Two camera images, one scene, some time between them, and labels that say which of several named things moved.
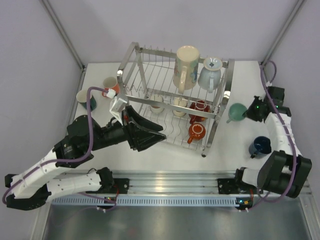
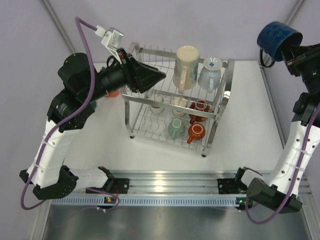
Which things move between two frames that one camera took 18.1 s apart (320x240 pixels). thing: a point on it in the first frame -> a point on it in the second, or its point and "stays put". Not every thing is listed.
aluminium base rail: x=163 y=184 stays put
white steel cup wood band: x=156 y=109 stays put
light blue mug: x=209 y=77 stays put
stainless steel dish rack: x=183 y=95 stays put
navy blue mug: x=260 y=147 -> x=274 y=37
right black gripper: x=249 y=113 -> x=295 y=56
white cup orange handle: x=199 y=105 stays put
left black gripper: x=141 y=139 -> x=138 y=76
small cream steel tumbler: x=179 y=102 stays put
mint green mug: x=235 y=112 -> x=176 y=129
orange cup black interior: x=197 y=131 stays put
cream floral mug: x=186 y=68 stays put
